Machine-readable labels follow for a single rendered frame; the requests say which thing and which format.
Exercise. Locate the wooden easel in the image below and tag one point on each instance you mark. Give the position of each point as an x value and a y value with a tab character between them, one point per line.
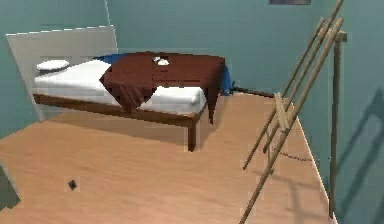
301	96

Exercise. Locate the blue cloth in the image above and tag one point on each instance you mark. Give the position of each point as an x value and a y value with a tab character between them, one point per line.
226	80

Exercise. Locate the small white object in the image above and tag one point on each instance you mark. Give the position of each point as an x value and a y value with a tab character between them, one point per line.
162	61

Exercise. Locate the dark red blanket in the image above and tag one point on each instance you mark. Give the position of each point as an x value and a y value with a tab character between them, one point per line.
140	76

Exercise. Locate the wooden bed with white mattress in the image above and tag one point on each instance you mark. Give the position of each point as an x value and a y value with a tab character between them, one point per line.
76	83

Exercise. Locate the small black object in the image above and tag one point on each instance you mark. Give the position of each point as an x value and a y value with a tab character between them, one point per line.
72	184

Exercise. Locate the dark framed picture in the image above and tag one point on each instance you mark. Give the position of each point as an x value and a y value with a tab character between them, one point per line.
289	1

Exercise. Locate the white pillow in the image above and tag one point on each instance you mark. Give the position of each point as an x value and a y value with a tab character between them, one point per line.
52	65

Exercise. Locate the grey block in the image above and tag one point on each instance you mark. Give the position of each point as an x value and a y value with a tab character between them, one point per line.
6	190

